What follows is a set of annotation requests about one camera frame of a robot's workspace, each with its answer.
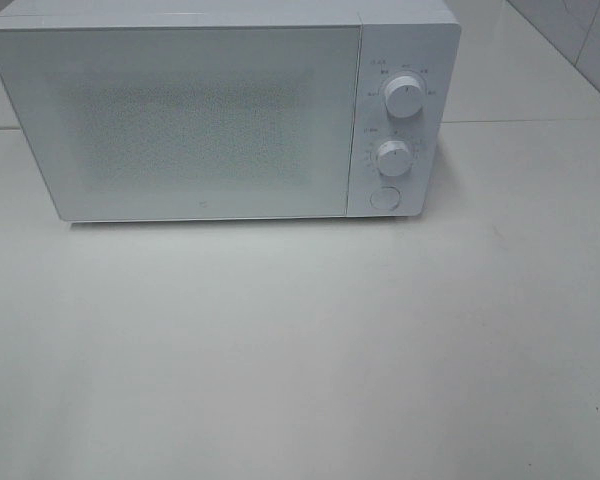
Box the round white door-release button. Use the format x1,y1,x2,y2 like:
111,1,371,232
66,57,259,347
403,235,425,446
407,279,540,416
370,186,401,211

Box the white microwave knob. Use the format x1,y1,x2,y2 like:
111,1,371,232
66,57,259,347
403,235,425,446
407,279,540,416
382,72,425,119
376,140,413,177

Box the white microwave oven body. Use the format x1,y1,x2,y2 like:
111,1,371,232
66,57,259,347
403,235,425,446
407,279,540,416
0,1,461,221

